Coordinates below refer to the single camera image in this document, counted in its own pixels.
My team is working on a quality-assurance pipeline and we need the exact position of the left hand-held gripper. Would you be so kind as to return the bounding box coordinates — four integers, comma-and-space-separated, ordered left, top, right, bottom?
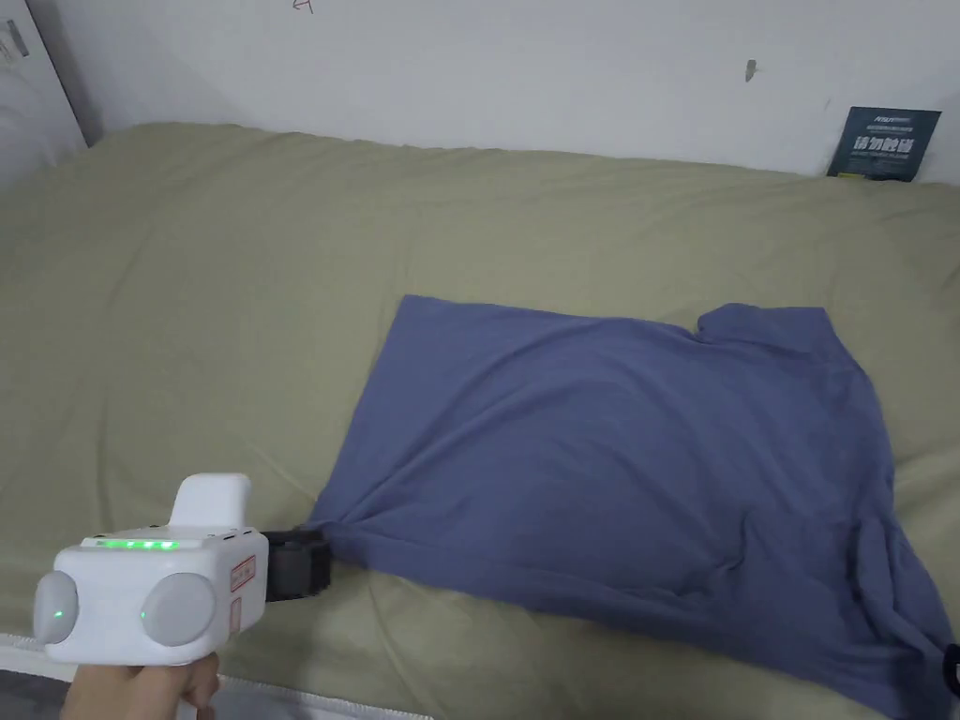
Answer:
33, 472, 335, 668

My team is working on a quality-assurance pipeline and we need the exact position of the dark blue shirt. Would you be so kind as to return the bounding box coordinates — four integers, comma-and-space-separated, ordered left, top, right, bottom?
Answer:
307, 294, 960, 720

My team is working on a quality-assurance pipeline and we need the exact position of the person's left hand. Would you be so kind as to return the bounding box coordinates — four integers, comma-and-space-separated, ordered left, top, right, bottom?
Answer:
59, 652, 223, 720

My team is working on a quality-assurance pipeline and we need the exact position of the bed with pale green sheet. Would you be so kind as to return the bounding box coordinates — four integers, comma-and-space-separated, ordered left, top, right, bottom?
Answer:
0, 122, 960, 720

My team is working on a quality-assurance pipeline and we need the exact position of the dark card with white print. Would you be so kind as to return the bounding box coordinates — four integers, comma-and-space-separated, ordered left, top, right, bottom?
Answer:
827, 106, 943, 185

